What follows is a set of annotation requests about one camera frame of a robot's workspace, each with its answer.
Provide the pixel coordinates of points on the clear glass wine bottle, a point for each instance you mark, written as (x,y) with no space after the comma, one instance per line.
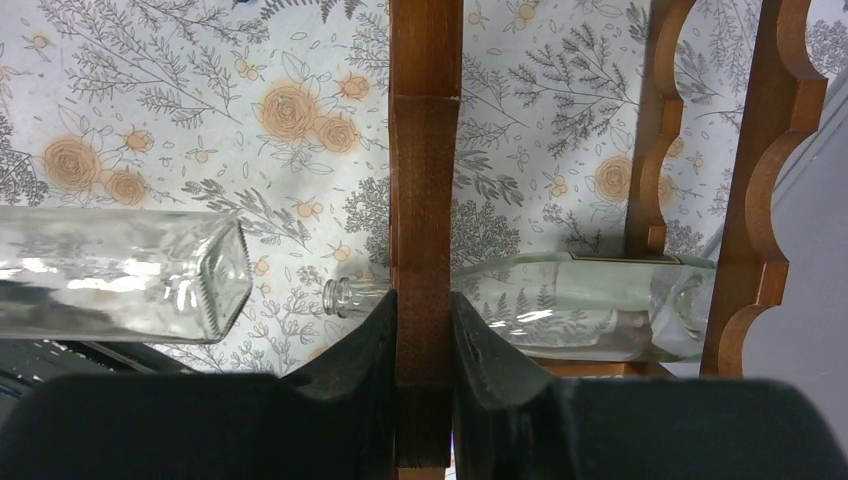
(588,307)

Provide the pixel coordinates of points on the wooden wine rack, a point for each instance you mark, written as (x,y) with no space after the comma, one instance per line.
(783,107)

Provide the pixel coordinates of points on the small clear bottle bluish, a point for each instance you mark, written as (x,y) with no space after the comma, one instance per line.
(121,275)

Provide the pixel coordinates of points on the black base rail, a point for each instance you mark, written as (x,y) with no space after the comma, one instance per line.
(26,364)

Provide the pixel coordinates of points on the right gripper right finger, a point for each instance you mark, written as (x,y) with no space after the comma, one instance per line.
(515,420)

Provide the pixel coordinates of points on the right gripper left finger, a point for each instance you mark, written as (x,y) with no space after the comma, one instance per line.
(330,419)

